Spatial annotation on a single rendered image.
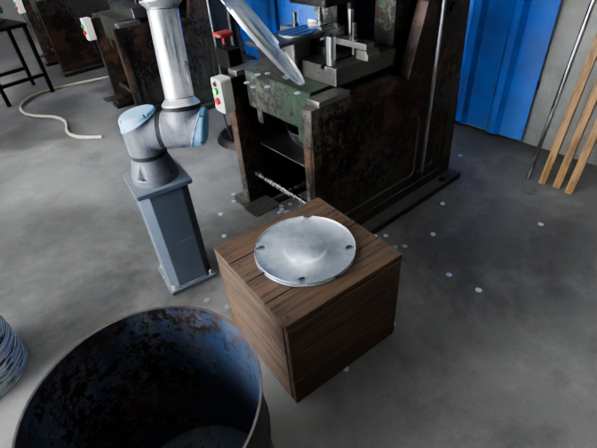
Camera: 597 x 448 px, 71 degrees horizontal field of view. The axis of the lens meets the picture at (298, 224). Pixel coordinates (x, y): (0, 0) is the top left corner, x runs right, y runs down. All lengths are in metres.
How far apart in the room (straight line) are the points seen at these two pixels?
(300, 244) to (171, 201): 0.48
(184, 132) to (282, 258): 0.48
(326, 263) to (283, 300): 0.16
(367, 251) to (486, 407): 0.54
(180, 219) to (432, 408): 0.98
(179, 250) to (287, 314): 0.64
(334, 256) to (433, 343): 0.48
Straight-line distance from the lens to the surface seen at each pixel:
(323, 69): 1.50
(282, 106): 1.58
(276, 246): 1.21
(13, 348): 1.65
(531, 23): 2.48
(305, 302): 1.06
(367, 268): 1.15
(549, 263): 1.84
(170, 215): 1.47
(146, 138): 1.35
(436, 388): 1.36
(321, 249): 1.18
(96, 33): 3.39
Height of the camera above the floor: 1.15
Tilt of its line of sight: 38 degrees down
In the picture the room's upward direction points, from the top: 5 degrees counter-clockwise
